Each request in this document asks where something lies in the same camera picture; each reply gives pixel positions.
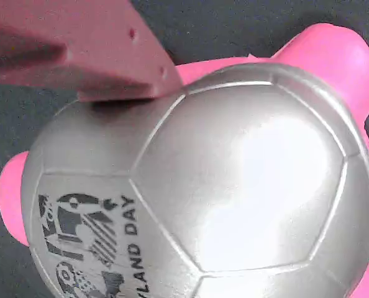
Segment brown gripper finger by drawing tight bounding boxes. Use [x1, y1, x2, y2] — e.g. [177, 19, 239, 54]
[0, 0, 185, 103]

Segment red turtle toy silver shell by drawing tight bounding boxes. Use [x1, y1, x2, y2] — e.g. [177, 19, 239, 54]
[0, 23, 369, 298]

